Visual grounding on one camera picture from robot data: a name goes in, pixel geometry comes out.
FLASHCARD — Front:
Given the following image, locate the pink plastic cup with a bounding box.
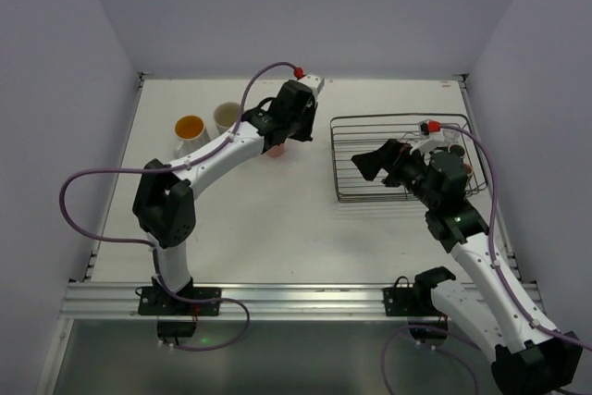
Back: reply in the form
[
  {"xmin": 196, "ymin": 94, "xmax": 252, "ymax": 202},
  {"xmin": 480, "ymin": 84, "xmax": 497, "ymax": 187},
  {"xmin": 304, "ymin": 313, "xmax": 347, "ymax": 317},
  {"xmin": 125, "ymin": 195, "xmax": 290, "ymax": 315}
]
[{"xmin": 265, "ymin": 144, "xmax": 285, "ymax": 158}]

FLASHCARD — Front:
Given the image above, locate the tan patterned mug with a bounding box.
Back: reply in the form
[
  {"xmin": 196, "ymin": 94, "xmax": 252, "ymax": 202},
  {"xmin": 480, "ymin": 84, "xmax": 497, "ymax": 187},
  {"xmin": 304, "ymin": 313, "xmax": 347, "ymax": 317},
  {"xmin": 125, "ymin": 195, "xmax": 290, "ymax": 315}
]
[{"xmin": 463, "ymin": 164, "xmax": 474, "ymax": 177}]

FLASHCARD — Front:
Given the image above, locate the beige patterned mug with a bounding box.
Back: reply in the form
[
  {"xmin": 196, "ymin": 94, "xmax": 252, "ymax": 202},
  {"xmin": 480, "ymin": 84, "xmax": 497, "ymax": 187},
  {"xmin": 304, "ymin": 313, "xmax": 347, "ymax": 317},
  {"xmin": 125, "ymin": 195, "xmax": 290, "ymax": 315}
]
[{"xmin": 213, "ymin": 102, "xmax": 242, "ymax": 134}]

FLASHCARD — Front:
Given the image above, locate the white floral mug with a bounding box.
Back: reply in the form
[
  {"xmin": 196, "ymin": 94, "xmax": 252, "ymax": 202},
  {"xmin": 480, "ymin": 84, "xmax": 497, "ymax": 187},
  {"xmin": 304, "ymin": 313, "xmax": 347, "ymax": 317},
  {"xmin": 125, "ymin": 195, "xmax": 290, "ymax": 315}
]
[{"xmin": 174, "ymin": 115, "xmax": 211, "ymax": 159}]

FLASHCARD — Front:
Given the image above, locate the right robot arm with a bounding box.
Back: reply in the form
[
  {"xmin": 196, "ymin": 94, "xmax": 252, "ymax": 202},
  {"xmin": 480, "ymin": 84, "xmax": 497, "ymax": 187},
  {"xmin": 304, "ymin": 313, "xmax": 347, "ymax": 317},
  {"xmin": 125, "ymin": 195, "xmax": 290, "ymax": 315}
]
[{"xmin": 351, "ymin": 139, "xmax": 583, "ymax": 394}]

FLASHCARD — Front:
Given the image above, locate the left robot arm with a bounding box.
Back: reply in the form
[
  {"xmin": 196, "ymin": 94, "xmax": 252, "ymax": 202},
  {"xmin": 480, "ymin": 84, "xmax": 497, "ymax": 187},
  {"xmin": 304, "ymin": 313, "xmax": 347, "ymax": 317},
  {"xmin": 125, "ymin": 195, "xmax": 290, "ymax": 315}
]
[{"xmin": 132, "ymin": 74, "xmax": 325, "ymax": 294}]

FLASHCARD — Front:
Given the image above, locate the dark brown mug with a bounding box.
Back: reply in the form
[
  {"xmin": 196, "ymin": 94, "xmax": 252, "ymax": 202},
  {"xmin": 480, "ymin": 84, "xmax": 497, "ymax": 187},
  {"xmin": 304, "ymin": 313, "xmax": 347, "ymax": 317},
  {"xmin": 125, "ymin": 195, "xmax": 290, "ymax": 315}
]
[{"xmin": 448, "ymin": 144, "xmax": 466, "ymax": 157}]

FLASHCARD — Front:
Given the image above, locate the clear glass cup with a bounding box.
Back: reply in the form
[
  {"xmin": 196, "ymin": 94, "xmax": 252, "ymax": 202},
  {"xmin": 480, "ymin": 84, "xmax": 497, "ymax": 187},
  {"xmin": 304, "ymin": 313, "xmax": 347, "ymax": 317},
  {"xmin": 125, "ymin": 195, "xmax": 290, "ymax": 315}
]
[{"xmin": 442, "ymin": 128, "xmax": 462, "ymax": 144}]

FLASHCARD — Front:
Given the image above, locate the right controller box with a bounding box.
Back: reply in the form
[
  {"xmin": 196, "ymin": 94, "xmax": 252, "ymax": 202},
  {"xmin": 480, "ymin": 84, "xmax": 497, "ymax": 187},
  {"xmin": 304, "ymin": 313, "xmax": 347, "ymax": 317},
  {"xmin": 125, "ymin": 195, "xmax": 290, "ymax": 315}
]
[{"xmin": 409, "ymin": 321, "xmax": 449, "ymax": 348}]

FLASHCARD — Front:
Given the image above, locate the controller box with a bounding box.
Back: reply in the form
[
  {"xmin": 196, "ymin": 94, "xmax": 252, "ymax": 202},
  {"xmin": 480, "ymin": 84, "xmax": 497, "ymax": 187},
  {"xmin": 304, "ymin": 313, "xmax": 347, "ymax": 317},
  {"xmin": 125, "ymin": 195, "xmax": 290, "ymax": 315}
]
[
  {"xmin": 409, "ymin": 321, "xmax": 449, "ymax": 348},
  {"xmin": 156, "ymin": 321, "xmax": 197, "ymax": 344}
]

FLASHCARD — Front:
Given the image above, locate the left controller box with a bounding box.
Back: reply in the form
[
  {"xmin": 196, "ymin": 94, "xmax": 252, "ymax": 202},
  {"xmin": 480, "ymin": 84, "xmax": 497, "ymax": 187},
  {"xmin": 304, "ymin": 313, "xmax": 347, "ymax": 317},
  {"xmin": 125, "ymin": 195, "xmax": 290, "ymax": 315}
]
[{"xmin": 156, "ymin": 321, "xmax": 197, "ymax": 344}]

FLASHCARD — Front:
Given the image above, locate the wire dish rack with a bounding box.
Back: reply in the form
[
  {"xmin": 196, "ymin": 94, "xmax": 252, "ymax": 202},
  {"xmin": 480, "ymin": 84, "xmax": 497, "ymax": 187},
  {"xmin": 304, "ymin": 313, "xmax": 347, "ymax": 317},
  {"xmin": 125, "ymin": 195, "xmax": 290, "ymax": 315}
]
[{"xmin": 329, "ymin": 112, "xmax": 489, "ymax": 204}]

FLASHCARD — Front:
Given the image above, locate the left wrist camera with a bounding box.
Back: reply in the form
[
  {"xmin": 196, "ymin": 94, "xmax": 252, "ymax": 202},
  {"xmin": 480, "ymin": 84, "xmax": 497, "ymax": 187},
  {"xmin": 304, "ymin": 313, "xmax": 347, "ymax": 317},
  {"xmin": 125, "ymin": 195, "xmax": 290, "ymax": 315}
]
[{"xmin": 299, "ymin": 73, "xmax": 325, "ymax": 97}]

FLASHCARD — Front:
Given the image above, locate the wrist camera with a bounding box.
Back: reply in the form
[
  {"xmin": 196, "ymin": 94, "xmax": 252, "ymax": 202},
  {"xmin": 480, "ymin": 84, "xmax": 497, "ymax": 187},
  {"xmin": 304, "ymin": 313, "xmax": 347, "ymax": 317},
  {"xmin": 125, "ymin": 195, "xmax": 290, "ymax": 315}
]
[
  {"xmin": 299, "ymin": 73, "xmax": 325, "ymax": 97},
  {"xmin": 410, "ymin": 119, "xmax": 447, "ymax": 154}
]

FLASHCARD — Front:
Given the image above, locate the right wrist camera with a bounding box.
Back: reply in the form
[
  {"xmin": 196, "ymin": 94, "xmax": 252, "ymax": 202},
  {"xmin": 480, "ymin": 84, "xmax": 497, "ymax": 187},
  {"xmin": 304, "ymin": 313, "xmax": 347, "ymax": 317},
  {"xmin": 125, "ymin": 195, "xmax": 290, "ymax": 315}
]
[{"xmin": 410, "ymin": 119, "xmax": 447, "ymax": 154}]

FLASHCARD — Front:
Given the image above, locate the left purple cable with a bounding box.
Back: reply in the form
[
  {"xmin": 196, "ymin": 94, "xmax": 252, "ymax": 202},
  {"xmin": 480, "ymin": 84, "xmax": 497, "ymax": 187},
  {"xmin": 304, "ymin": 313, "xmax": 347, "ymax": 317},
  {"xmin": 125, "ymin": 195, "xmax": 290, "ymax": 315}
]
[{"xmin": 59, "ymin": 61, "xmax": 306, "ymax": 351}]

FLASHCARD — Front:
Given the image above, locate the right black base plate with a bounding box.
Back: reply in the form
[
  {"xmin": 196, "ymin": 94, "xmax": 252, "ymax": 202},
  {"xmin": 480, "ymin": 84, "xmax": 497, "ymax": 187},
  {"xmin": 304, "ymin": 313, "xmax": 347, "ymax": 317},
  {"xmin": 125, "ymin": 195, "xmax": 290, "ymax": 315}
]
[{"xmin": 382, "ymin": 287, "xmax": 440, "ymax": 317}]

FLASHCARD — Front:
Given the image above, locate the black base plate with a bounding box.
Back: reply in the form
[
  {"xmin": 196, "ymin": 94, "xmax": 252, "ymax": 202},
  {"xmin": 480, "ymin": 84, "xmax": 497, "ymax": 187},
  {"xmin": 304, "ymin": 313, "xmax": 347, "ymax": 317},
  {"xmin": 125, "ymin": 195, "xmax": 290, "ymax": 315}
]
[
  {"xmin": 136, "ymin": 283, "xmax": 222, "ymax": 316},
  {"xmin": 382, "ymin": 287, "xmax": 440, "ymax": 317}
]

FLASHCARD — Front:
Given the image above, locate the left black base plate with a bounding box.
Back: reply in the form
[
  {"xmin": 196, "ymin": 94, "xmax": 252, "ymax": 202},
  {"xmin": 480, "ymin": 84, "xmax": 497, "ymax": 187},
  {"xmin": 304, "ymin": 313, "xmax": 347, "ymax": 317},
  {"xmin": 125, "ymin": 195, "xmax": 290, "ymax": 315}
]
[{"xmin": 136, "ymin": 283, "xmax": 222, "ymax": 316}]

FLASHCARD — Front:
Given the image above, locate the aluminium mounting rail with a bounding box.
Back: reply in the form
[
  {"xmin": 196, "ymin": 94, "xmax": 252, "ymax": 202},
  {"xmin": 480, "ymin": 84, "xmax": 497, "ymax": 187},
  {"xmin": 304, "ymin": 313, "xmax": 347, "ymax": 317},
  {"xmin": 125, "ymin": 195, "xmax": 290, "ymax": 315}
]
[{"xmin": 58, "ymin": 281, "xmax": 542, "ymax": 321}]

